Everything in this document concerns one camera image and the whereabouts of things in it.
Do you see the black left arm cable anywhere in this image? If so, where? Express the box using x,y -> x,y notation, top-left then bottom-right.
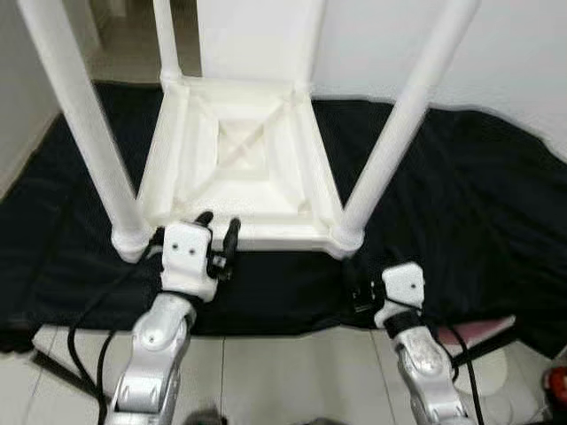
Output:
66,232 -> 166,423

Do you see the black cloth table cover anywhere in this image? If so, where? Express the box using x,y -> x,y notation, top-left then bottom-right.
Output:
0,81 -> 567,357

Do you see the white plastic children table top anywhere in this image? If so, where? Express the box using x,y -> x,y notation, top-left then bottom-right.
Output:
133,75 -> 367,261

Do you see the red round cable reel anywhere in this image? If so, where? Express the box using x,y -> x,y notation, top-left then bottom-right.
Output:
544,364 -> 567,405

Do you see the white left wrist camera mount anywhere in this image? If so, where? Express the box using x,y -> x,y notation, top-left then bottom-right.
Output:
159,221 -> 214,303

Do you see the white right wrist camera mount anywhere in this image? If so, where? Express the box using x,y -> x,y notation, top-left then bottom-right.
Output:
373,263 -> 427,331

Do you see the pink plastic piece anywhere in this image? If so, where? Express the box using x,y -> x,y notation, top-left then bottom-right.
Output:
459,316 -> 517,343

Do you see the black metal rod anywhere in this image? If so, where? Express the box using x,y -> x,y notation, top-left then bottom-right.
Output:
31,347 -> 104,399

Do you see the grey robot left leg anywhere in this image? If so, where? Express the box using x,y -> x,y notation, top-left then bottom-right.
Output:
182,407 -> 223,425

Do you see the grey metal pole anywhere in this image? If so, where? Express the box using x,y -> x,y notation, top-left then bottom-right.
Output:
454,326 -> 520,366

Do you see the white round floor base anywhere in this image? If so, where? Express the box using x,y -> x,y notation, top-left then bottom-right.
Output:
472,341 -> 512,396

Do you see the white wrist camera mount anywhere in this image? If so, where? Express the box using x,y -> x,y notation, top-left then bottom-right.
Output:
373,263 -> 427,331
159,221 -> 214,303

